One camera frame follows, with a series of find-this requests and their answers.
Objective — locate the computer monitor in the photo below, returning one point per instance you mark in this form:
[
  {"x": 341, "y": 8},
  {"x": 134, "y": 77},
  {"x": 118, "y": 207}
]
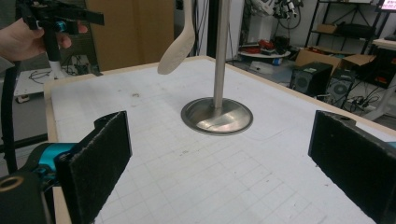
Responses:
[{"x": 389, "y": 4}]

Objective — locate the brown cardboard sheet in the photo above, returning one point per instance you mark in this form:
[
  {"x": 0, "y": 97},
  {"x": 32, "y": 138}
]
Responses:
[{"x": 137, "y": 31}]

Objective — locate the metal stand with round base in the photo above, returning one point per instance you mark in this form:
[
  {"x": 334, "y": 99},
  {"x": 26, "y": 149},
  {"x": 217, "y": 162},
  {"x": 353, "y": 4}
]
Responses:
[{"x": 218, "y": 116}]

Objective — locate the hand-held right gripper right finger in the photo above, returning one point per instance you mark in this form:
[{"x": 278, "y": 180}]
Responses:
[{"x": 351, "y": 161}]

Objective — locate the beige slotted spoon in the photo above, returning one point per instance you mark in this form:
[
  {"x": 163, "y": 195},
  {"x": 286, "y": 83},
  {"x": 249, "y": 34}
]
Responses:
[{"x": 179, "y": 51}]

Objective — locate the black metal shelf rack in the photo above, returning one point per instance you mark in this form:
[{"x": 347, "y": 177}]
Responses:
[{"x": 345, "y": 29}]

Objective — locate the round white platform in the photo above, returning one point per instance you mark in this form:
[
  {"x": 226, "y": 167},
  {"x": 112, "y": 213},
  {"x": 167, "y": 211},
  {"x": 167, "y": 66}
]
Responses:
[{"x": 264, "y": 54}]

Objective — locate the grey computer tower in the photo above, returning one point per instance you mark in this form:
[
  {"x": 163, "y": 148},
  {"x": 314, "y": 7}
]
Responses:
[{"x": 339, "y": 88}]

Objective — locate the black computer tower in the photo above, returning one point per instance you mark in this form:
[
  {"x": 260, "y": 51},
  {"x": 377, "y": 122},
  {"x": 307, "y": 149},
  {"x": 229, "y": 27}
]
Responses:
[{"x": 309, "y": 79}]

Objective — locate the open cardboard box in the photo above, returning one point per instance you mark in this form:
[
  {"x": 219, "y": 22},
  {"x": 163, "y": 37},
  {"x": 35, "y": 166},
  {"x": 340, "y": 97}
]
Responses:
[{"x": 323, "y": 59}]

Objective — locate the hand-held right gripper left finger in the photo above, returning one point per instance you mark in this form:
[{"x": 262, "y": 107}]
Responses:
[{"x": 96, "y": 168}]

